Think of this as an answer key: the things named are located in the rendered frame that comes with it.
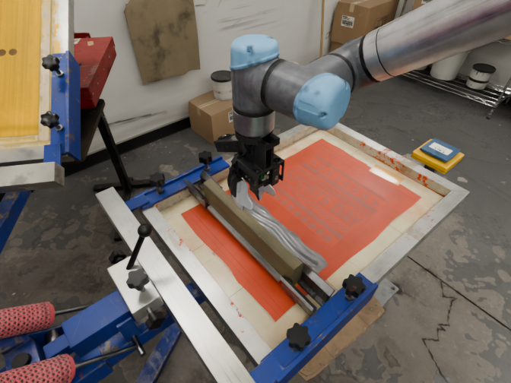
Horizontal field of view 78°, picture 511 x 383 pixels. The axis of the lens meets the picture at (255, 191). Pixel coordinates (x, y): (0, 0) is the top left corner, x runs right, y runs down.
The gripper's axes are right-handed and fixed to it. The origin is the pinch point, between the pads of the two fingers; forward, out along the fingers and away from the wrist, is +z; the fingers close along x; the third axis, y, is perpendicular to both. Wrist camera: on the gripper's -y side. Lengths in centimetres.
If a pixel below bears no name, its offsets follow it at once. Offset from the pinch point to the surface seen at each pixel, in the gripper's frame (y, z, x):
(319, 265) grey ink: 17.0, 16.1, 8.9
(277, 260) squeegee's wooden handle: 12.7, 8.3, -2.1
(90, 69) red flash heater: -101, 1, -2
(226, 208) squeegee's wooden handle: -6.4, 7.1, -2.0
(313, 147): -18, 16, 45
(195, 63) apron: -193, 51, 99
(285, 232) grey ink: 4.2, 15.8, 9.3
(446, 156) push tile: 16, 15, 75
